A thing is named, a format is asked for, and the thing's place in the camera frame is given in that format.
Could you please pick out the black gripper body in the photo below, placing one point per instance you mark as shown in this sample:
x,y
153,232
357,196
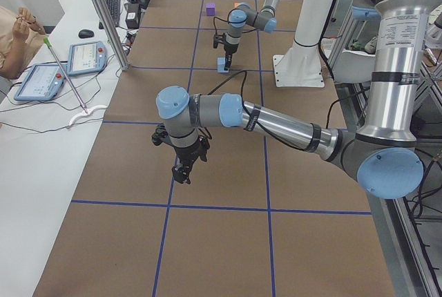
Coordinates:
x,y
228,49
188,155

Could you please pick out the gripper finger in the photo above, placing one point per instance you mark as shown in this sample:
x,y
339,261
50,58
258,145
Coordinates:
x,y
181,173
227,61

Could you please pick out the light blue foam block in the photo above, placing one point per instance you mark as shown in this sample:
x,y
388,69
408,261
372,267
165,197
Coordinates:
x,y
221,65

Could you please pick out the purple foam block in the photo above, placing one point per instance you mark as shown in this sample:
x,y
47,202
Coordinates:
x,y
210,9

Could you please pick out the black keyboard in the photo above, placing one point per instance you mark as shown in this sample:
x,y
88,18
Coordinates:
x,y
114,9

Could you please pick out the far teach pendant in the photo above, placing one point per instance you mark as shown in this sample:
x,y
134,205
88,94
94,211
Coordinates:
x,y
86,58

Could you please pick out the teach pendant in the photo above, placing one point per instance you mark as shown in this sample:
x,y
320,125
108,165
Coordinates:
x,y
42,83
86,58

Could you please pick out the black computer mouse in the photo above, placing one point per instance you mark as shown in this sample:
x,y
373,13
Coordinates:
x,y
85,33

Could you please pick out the near teach pendant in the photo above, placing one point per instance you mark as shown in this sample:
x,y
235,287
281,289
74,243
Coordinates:
x,y
42,83

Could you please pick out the green tipped metal rod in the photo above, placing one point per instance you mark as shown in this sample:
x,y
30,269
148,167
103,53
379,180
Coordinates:
x,y
64,73

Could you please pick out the seated person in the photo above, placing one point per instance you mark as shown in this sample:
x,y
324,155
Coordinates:
x,y
21,38

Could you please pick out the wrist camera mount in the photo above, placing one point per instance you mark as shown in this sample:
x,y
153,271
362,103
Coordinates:
x,y
160,136
218,40

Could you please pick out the white pedestal column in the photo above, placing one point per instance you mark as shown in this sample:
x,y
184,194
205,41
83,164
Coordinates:
x,y
300,66

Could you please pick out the aluminium frame post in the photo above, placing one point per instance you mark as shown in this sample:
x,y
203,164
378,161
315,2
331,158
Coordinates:
x,y
111,32

